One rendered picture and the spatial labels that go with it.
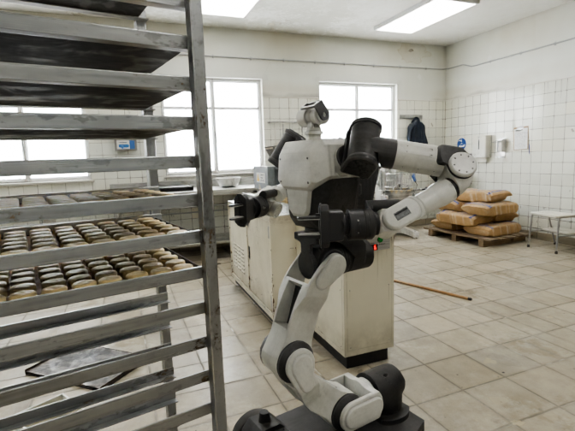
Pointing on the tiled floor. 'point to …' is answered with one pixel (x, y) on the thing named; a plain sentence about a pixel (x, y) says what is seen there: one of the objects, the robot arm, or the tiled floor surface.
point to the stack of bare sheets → (80, 366)
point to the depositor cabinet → (262, 256)
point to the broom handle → (433, 290)
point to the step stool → (552, 227)
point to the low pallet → (477, 236)
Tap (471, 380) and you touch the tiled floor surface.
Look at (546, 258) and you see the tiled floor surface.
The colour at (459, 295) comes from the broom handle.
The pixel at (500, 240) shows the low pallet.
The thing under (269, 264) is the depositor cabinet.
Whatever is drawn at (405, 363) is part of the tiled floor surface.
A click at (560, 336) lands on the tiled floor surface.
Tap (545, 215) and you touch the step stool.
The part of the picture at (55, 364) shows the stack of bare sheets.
